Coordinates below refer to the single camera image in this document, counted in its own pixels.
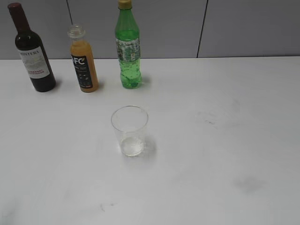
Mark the dark red wine bottle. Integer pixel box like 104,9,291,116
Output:
7,2,56,92

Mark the green plastic soda bottle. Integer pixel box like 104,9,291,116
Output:
115,0,142,89

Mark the NFC orange juice bottle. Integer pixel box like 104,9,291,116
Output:
67,24,98,93

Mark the transparent plastic cup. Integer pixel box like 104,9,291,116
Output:
111,105,149,157

